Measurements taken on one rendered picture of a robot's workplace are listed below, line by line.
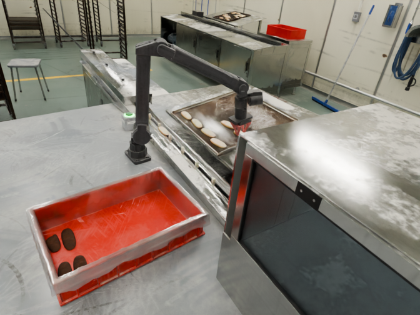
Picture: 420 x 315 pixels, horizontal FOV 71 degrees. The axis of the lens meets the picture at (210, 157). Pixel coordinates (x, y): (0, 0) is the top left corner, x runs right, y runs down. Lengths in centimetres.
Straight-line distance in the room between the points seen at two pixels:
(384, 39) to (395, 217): 446
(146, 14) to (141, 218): 803
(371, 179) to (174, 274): 61
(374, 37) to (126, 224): 444
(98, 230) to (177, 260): 29
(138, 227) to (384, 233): 79
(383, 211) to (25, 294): 87
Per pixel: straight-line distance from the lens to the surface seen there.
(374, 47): 497
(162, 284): 93
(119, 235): 105
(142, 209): 114
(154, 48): 121
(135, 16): 879
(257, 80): 428
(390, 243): 47
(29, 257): 108
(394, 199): 56
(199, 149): 151
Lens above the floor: 158
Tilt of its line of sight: 32 degrees down
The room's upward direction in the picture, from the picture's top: 6 degrees clockwise
